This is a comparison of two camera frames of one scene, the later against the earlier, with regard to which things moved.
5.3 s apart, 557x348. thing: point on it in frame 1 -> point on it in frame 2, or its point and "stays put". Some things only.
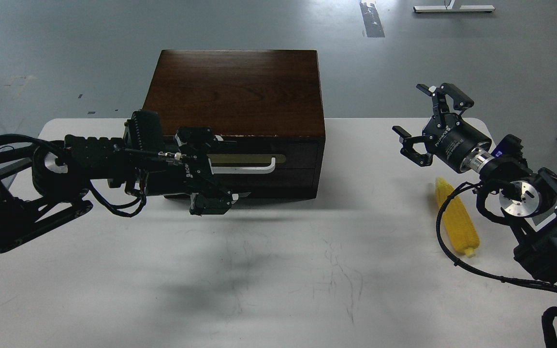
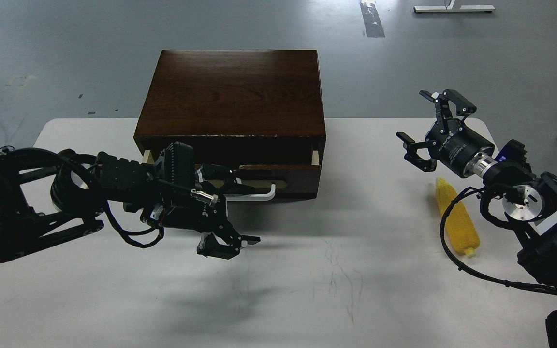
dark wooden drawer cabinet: (264, 108) stays put
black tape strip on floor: (372, 21) stays put
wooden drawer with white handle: (267, 156) -> (291, 182)
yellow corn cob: (457, 218) stays put
